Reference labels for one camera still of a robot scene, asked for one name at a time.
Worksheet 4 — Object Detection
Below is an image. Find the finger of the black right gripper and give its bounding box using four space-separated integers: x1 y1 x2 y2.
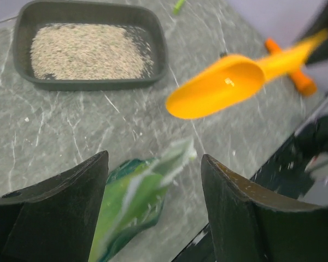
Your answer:
297 1 328 66

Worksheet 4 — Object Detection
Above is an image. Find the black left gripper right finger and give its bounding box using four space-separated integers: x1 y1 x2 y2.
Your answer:
201 154 328 261

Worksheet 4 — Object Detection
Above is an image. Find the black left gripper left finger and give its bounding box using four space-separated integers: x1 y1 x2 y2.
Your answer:
0 151 109 261

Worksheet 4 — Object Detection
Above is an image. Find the green litter bag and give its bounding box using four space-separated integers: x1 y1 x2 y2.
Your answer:
88 137 197 261

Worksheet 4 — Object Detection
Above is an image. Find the yellow plastic scoop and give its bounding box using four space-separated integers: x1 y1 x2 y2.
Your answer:
166 29 328 120

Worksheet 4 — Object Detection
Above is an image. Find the beige cat litter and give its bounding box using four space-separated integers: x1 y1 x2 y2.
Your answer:
30 23 154 80

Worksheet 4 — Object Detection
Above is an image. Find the dark grey litter box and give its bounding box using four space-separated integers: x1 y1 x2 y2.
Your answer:
12 1 168 91

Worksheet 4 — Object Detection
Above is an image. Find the orange plastic carrot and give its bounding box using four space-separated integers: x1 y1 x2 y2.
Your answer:
265 38 317 96

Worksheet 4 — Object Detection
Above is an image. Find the small green block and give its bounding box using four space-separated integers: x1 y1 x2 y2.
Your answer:
173 0 185 15

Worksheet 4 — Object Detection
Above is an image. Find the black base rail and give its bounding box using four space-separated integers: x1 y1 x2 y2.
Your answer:
175 115 328 261

